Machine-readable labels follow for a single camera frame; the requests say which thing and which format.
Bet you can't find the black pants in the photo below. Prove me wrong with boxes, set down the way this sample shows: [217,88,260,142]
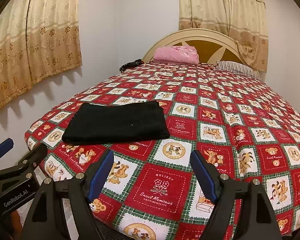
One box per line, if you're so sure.
[62,101,170,145]

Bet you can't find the left hand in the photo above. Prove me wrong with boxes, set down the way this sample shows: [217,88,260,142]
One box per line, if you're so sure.
[1,210,23,240]

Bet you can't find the red patchwork bedspread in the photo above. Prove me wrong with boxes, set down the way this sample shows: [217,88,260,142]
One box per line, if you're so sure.
[25,62,300,239]

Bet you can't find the striped pillow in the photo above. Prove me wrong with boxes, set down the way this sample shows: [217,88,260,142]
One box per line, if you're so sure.
[216,61,261,80]

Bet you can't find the black item beside bed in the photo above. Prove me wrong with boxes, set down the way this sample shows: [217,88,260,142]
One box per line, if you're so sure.
[119,59,144,74]

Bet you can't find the pink folded blanket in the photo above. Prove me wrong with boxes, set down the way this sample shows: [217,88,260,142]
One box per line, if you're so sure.
[153,46,199,65]

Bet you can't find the cream wooden headboard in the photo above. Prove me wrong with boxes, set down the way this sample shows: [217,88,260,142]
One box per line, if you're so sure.
[143,28,246,65]

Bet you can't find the beige curtain behind bed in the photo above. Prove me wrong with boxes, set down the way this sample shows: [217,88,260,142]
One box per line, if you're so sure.
[179,0,268,72]

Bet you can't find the beige curtain left wall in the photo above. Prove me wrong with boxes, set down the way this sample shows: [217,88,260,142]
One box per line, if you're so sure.
[0,0,82,109]

